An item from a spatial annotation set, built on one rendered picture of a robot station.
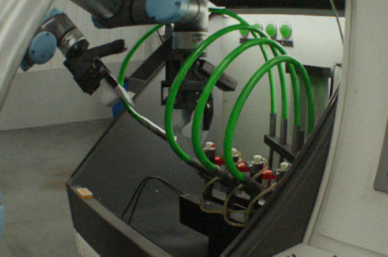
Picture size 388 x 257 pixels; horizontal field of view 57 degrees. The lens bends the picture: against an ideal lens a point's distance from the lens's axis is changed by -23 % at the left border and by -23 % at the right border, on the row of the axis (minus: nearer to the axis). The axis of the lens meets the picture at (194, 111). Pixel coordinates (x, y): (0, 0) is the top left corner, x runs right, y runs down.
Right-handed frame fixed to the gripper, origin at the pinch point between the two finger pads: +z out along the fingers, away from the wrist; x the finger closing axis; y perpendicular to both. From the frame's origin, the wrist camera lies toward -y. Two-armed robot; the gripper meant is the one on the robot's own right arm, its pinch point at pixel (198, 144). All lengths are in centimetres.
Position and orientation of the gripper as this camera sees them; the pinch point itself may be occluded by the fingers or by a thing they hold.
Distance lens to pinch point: 100.3
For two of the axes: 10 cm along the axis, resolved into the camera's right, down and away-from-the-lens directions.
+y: -8.2, 0.9, -5.7
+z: 0.0, 9.9, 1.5
